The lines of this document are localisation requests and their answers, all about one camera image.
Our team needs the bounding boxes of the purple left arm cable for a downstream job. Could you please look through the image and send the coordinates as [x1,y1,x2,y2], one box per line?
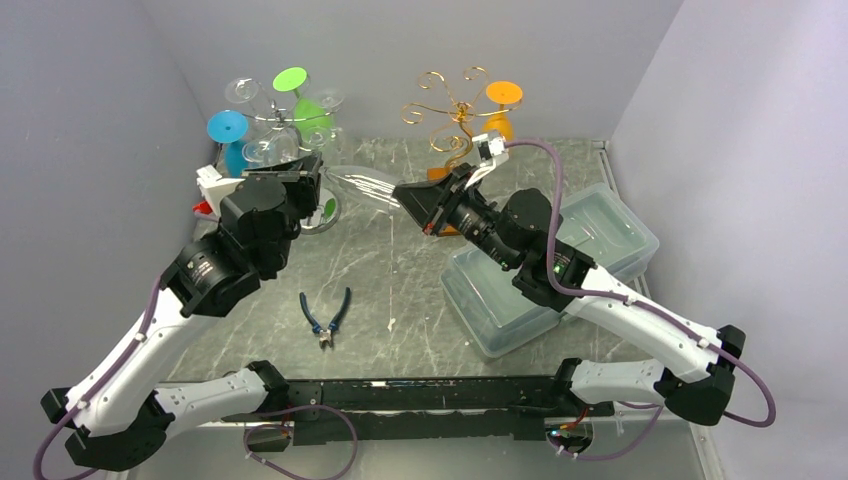
[31,274,359,480]

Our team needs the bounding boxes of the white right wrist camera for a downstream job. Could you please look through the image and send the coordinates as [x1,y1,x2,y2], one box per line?
[465,131,509,189]

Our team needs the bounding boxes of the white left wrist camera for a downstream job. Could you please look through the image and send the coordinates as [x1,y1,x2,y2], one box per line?
[192,165,244,216]

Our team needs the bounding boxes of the gold wire glass rack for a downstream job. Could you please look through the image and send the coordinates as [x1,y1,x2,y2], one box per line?
[401,66,497,180]

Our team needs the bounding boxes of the clear plastic storage box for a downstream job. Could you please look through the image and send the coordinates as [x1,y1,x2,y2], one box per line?
[439,182,661,360]

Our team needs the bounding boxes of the blue wine glass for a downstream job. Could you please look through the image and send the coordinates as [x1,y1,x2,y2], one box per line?
[206,110,249,178]

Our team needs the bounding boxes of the chrome wire glass rack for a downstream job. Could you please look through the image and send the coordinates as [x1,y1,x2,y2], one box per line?
[238,78,343,235]

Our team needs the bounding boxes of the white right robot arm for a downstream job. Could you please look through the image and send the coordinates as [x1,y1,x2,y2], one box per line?
[392,164,745,426]

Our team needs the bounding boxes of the blue handled pliers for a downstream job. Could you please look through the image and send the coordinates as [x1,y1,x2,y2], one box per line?
[298,286,353,350]

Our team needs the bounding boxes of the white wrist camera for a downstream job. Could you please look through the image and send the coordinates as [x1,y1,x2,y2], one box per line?
[465,131,509,189]
[192,165,244,216]

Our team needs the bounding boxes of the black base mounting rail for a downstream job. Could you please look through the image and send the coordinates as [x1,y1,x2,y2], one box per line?
[221,375,614,446]

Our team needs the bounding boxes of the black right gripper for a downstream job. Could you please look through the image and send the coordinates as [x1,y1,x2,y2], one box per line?
[391,161,520,269]

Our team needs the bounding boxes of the orange frosted wine glass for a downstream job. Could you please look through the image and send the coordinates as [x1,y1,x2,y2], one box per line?
[482,80,523,141]

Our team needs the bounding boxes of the green wine glass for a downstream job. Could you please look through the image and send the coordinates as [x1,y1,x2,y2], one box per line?
[272,66,335,143]

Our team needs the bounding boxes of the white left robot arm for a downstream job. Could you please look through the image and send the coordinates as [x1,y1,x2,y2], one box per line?
[41,153,323,472]

